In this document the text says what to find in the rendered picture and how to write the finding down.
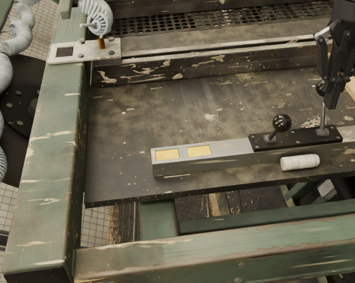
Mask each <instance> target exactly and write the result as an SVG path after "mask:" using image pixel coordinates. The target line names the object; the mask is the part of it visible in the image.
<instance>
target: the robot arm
mask: <svg viewBox="0 0 355 283"><path fill-rule="evenodd" d="M329 35H331V36H332V38H333V47H332V50H331V54H330V58H329V62H328V50H327V42H328V41H329ZM313 37H314V39H315V41H316V48H317V72H318V74H319V75H320V76H321V78H322V79H323V80H325V83H324V88H323V89H324V92H325V96H324V100H323V102H324V104H325V106H326V107H327V109H328V110H331V109H336V105H337V103H338V99H339V96H340V93H342V92H343V91H344V88H345V85H346V83H348V82H350V81H351V79H350V77H352V76H354V77H355V0H334V5H333V10H332V17H331V19H330V21H329V22H328V23H327V28H325V29H324V30H322V31H320V32H319V31H314V32H313ZM338 73H339V74H338Z"/></svg>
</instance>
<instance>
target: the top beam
mask: <svg viewBox="0 0 355 283"><path fill-rule="evenodd" d="M61 5H62V0H60V2H59V5H58V11H57V16H56V20H55V24H54V29H53V34H52V39H51V43H50V47H49V52H48V57H47V61H46V65H45V70H44V75H43V80H42V84H41V88H40V93H39V98H38V103H37V108H36V111H35V116H34V121H33V126H32V129H31V134H30V139H29V144H28V149H27V152H26V157H25V162H24V167H23V171H22V175H21V180H20V185H19V190H18V194H17V198H16V203H15V208H14V212H13V216H12V221H11V227H10V231H9V235H8V239H7V245H6V250H5V253H4V258H3V263H2V268H1V273H2V275H3V276H4V278H5V280H6V281H7V283H74V281H73V277H72V275H71V272H72V258H73V250H74V249H80V238H81V220H82V210H83V192H84V174H85V156H86V146H87V128H88V110H89V92H90V75H91V64H92V61H83V62H73V63H61V64H53V65H49V64H48V59H49V54H50V51H51V46H52V44H56V43H67V42H79V41H80V40H82V39H83V40H85V41H87V40H93V33H92V32H91V31H90V30H89V28H88V27H80V24H86V23H87V17H88V15H87V14H85V13H82V12H81V10H82V8H80V7H79V5H78V7H73V8H72V10H71V17H70V19H64V20H62V19H61V14H60V10H61Z"/></svg>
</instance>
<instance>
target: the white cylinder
mask: <svg viewBox="0 0 355 283"><path fill-rule="evenodd" d="M319 164H320V159H319V156H318V155H316V154H305V155H299V156H290V157H282V158H281V159H280V165H281V169H282V170H283V171H287V170H296V169H301V168H311V167H316V166H318V165H319Z"/></svg>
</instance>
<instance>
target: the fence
mask: <svg viewBox="0 0 355 283"><path fill-rule="evenodd" d="M337 129H338V131H339V132H340V134H341V136H342V137H343V141H342V142H340V143H331V144H321V145H312V146H306V147H296V148H287V149H278V150H268V151H263V152H254V151H253V149H252V146H251V144H250V141H249V139H248V138H241V139H231V140H222V141H212V142H206V143H196V144H187V145H177V146H171V147H161V148H152V149H151V157H152V167H153V176H154V177H156V176H165V175H174V174H184V173H190V172H199V171H208V170H218V169H223V168H232V167H242V166H251V165H260V164H266V163H275V162H280V159H281V158H282V157H290V156H299V155H305V154H316V155H318V156H319V157H327V156H337V155H342V154H352V153H355V126H346V127H337ZM205 145H209V146H210V150H211V154H210V155H204V156H195V157H188V152H187V148H190V147H200V146H205ZM170 149H178V152H179V158H175V159H166V160H160V161H157V160H156V151H161V150H170Z"/></svg>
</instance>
